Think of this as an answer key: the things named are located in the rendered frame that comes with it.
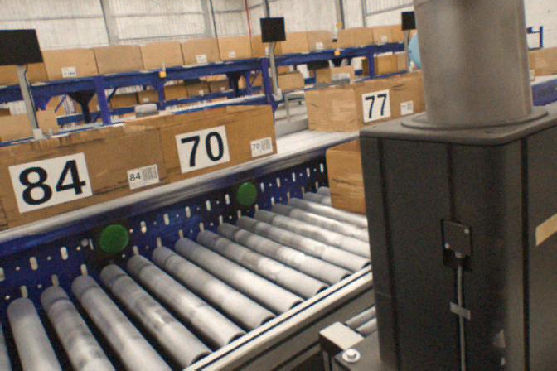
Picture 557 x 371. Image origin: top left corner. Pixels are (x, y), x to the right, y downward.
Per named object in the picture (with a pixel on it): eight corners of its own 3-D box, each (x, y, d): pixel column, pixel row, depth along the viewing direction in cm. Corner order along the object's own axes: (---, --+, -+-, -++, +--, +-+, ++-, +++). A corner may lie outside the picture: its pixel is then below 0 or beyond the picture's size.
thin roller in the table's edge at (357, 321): (351, 325, 67) (457, 263, 82) (341, 320, 69) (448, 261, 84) (351, 337, 68) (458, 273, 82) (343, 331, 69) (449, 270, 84)
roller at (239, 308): (264, 352, 72) (260, 325, 71) (150, 265, 113) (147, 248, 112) (288, 338, 75) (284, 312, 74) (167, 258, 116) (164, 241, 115)
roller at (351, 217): (423, 255, 98) (423, 235, 97) (283, 214, 139) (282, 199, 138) (436, 248, 101) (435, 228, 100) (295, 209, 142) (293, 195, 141)
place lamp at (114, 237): (103, 257, 102) (97, 230, 101) (101, 257, 103) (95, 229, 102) (132, 248, 106) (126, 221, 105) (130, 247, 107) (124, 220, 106)
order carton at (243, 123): (169, 186, 119) (157, 127, 116) (133, 175, 142) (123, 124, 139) (279, 155, 142) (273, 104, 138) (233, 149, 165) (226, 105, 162)
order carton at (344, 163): (423, 224, 103) (419, 156, 99) (330, 207, 124) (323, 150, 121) (489, 180, 128) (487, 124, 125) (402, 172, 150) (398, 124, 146)
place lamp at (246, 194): (239, 209, 125) (236, 186, 123) (237, 209, 126) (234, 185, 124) (259, 202, 129) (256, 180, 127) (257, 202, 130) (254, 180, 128)
